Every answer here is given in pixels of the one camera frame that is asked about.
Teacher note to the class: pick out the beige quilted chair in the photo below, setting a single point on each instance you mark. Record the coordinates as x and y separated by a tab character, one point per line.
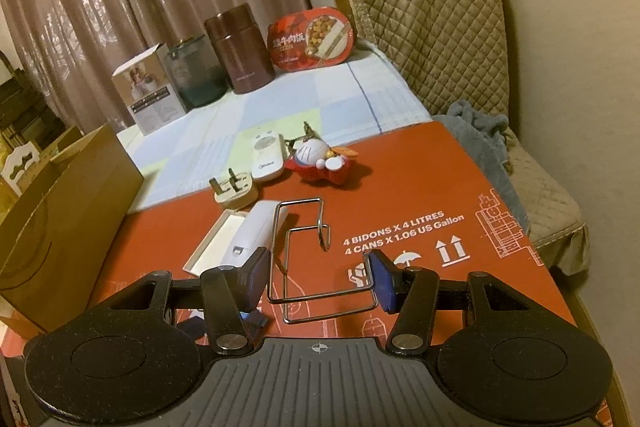
450	50

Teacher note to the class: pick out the white wall plate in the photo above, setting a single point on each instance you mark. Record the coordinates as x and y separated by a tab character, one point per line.
215	243

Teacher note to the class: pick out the brown thermos flask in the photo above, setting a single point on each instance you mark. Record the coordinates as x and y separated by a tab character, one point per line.
239	45

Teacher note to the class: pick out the white product box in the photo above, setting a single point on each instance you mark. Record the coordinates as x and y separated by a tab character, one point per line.
146	88

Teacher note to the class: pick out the grey blue blanket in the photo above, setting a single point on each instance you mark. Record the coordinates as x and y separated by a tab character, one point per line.
483	137

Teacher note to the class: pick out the dark green glass jar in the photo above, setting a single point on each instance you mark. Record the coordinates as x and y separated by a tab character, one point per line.
197	72

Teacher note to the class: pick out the red instant meal package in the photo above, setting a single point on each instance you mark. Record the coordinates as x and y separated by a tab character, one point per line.
310	39

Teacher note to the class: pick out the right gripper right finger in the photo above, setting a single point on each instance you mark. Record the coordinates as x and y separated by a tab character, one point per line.
412	296

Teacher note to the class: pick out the metal wire rack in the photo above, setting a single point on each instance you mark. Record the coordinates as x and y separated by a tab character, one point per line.
308	282

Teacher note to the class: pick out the red Doraemon plush toy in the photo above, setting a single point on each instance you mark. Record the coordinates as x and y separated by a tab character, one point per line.
314	160

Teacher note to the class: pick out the stacked cardboard boxes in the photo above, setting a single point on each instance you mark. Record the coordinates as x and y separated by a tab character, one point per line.
31	133

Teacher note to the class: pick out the small white remote control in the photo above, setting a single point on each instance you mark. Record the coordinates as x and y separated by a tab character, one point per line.
267	156

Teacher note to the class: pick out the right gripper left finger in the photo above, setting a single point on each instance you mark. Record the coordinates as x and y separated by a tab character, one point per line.
230	298

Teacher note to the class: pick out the brown cardboard box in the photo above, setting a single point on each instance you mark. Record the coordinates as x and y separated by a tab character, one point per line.
55	238

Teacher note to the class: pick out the pastel checked tablecloth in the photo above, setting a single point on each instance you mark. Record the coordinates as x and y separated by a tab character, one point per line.
346	103

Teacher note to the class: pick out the beige three-pin plug adapter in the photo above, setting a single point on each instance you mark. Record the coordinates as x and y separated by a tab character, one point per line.
236	192

